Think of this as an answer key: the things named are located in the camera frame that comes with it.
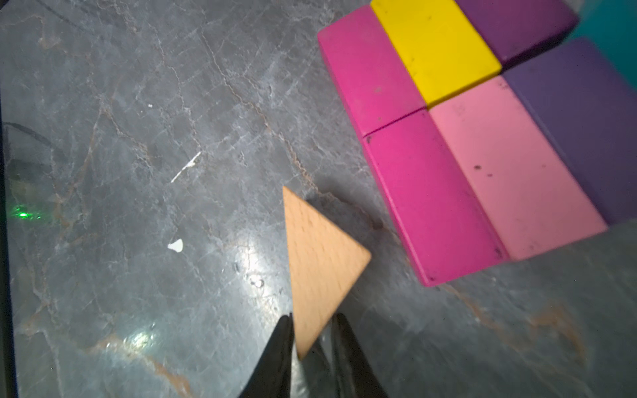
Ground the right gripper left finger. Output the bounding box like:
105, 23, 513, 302
238, 314, 295, 398

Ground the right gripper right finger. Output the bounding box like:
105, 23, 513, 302
331, 313, 388, 398

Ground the tan wooden block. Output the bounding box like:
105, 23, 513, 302
282, 187, 372, 360

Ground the magenta block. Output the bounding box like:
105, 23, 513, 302
317, 5, 426, 139
361, 110, 510, 286

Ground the light pink block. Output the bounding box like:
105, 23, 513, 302
430, 76, 608, 260

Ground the yellow block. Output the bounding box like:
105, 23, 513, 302
371, 0, 502, 109

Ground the purple block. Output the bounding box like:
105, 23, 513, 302
456, 0, 579, 70
504, 37, 636, 224

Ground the teal triangle block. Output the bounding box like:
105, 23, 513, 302
567, 0, 636, 89

